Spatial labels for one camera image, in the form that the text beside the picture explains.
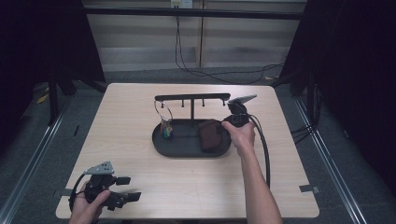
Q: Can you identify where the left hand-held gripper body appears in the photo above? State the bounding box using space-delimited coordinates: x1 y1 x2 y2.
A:
83 160 129 212

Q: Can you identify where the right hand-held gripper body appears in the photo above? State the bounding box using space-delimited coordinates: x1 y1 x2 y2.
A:
223 93 259 129

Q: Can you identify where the brown zip pouch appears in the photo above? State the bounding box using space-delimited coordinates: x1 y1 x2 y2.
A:
197 119 224 154

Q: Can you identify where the black key rack with tray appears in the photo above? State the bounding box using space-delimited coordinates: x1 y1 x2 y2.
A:
151 92 233 159

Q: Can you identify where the bunch of colourful key tags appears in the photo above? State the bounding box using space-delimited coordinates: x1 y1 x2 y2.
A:
153 99 175 141

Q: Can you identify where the person's right hand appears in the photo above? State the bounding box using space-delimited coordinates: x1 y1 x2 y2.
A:
220 120 257 158

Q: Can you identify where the person's left hand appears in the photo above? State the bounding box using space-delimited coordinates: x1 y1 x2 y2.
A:
68 181 112 224

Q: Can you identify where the grey tape strip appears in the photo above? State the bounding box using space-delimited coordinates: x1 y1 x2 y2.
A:
298 184 321 194
51 188 74 198

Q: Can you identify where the black metal stand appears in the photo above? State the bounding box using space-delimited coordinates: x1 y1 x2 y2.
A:
46 70 61 126

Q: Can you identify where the yellow floor tape piece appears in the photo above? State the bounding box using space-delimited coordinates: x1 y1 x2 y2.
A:
35 92 50 105

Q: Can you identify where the dark curtain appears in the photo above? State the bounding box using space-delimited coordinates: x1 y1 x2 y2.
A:
278 0 396 197
0 0 107 157

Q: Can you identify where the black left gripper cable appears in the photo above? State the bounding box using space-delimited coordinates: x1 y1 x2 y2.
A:
68 173 88 213

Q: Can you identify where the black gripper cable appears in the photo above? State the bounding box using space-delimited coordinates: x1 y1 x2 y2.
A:
247 113 272 189
68 173 88 213

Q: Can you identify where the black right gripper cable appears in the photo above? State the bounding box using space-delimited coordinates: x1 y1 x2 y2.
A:
247 113 272 189

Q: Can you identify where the bundle of black floor cables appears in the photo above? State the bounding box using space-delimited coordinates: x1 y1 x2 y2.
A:
290 83 324 145

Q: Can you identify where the metal floor rail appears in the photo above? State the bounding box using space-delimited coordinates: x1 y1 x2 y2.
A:
0 92 75 224
293 96 369 224

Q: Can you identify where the long black wall cable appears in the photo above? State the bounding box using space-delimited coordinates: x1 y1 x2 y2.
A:
174 15 286 86

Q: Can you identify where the black horizontal frame bar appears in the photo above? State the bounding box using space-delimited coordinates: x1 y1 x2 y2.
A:
81 7 308 21

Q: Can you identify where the white wall socket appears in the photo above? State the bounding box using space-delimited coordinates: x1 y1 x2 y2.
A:
169 0 194 9

